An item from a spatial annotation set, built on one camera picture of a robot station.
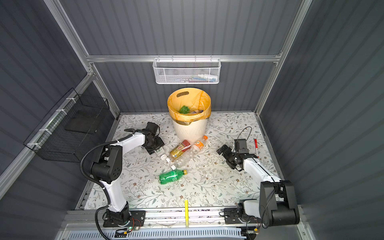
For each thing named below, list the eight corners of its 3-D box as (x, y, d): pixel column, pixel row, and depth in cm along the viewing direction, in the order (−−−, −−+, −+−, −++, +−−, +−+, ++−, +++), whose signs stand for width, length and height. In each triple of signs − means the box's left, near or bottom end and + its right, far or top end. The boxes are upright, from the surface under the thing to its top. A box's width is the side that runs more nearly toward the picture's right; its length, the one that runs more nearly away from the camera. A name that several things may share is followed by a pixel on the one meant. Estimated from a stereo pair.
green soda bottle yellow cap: (161, 185, 86) (159, 182, 82) (160, 176, 90) (158, 172, 85) (188, 179, 89) (187, 175, 84) (186, 170, 92) (185, 166, 88)
